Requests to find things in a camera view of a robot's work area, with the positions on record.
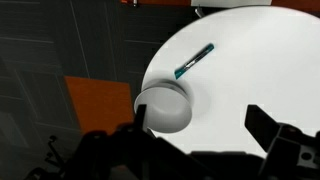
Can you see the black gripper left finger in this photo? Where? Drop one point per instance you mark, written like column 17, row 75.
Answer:
column 141, row 116

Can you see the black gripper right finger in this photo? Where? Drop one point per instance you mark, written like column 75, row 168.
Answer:
column 263, row 130

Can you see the teal marker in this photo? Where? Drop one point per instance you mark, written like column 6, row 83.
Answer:
column 194, row 61

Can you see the white bowl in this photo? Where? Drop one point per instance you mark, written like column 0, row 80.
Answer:
column 166, row 111

